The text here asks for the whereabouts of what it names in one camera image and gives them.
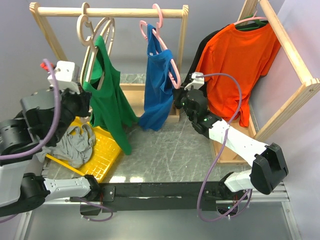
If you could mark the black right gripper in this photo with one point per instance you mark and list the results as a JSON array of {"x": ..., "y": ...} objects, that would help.
[{"x": 177, "y": 94}]

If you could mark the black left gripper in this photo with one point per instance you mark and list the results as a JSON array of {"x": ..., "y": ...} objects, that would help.
[{"x": 84, "y": 98}]

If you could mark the green tank top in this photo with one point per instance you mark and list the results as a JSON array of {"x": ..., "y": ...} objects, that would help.
[{"x": 110, "y": 108}]

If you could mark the beige wooden hanger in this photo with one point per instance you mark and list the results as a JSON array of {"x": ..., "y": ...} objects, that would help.
[
  {"x": 100, "y": 32},
  {"x": 87, "y": 47}
]

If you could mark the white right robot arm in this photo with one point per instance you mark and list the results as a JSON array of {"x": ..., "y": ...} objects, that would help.
[{"x": 268, "y": 165}]

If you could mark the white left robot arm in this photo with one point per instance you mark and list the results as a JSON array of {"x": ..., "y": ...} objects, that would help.
[{"x": 22, "y": 191}]

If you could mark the blue tank top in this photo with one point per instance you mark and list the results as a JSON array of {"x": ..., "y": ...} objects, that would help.
[{"x": 158, "y": 94}]

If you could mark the grey crumpled garment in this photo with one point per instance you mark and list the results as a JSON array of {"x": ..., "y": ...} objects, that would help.
[{"x": 76, "y": 146}]

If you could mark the yellow plastic basket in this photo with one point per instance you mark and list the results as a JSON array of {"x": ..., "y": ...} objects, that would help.
[{"x": 104, "y": 154}]

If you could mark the orange t-shirt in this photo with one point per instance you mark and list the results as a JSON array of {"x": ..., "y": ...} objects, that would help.
[{"x": 233, "y": 61}]

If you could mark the wooden clothes rack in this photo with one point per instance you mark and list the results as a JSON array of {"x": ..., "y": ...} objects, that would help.
[
  {"x": 285, "y": 104},
  {"x": 100, "y": 21}
]

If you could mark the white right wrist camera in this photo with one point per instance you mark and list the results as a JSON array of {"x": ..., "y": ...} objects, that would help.
[{"x": 197, "y": 80}]

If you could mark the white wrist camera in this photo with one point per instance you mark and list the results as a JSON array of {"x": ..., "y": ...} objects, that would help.
[
  {"x": 197, "y": 80},
  {"x": 67, "y": 76}
]

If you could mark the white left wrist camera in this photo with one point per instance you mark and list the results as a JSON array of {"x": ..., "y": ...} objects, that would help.
[{"x": 67, "y": 76}]

